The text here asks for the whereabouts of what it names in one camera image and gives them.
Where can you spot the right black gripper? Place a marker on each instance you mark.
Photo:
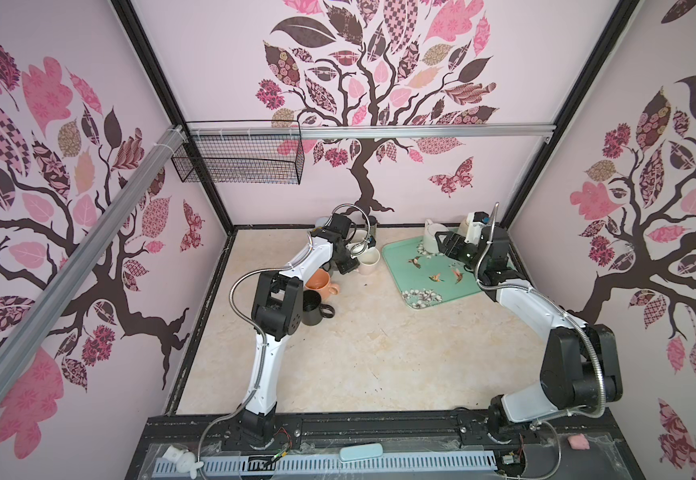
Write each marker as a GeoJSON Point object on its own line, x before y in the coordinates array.
{"type": "Point", "coordinates": [452, 239]}

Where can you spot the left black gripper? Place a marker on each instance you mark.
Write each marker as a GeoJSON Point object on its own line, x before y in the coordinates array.
{"type": "Point", "coordinates": [351, 262]}

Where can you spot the white teapot shaped mug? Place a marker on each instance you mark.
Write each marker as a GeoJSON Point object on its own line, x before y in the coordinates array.
{"type": "Point", "coordinates": [431, 229]}

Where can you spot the black mug white base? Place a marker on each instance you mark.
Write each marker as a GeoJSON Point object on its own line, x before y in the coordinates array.
{"type": "Point", "coordinates": [471, 226]}

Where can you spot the pale pink mug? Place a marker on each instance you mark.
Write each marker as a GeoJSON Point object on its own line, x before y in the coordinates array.
{"type": "Point", "coordinates": [369, 261]}

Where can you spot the green floral tray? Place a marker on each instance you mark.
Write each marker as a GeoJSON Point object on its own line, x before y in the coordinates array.
{"type": "Point", "coordinates": [425, 279]}

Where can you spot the peach orange mug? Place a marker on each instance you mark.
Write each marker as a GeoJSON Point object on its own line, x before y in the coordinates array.
{"type": "Point", "coordinates": [321, 282]}

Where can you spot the black mug white inside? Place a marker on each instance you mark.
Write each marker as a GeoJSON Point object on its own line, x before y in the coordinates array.
{"type": "Point", "coordinates": [315, 309]}

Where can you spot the light grey mug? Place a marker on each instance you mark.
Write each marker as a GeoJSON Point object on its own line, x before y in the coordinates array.
{"type": "Point", "coordinates": [359, 236]}

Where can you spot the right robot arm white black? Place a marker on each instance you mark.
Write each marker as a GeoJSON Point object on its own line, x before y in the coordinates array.
{"type": "Point", "coordinates": [605, 344]}

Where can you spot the glass spice jar black lid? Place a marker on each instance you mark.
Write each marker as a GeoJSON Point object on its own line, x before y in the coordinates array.
{"type": "Point", "coordinates": [372, 231]}

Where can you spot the pink sponge piece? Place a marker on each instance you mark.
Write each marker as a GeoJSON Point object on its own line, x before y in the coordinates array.
{"type": "Point", "coordinates": [578, 442]}

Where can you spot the white plug adapter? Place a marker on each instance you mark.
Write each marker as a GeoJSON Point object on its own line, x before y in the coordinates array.
{"type": "Point", "coordinates": [185, 461]}

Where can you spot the back aluminium rail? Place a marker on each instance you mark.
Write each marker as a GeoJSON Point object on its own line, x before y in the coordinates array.
{"type": "Point", "coordinates": [430, 131]}

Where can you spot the aluminium rail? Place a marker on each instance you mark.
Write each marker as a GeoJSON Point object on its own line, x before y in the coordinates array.
{"type": "Point", "coordinates": [430, 131]}
{"type": "Point", "coordinates": [28, 336]}

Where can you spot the black wire basket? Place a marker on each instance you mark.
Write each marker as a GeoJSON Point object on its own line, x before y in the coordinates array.
{"type": "Point", "coordinates": [242, 151]}

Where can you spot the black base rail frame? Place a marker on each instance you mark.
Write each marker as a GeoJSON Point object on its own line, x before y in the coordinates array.
{"type": "Point", "coordinates": [532, 454]}

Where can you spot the white slotted cable duct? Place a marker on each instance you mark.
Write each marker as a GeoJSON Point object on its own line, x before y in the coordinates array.
{"type": "Point", "coordinates": [322, 465]}

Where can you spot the left aluminium rail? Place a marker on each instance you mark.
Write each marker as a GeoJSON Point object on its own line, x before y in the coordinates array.
{"type": "Point", "coordinates": [28, 336]}

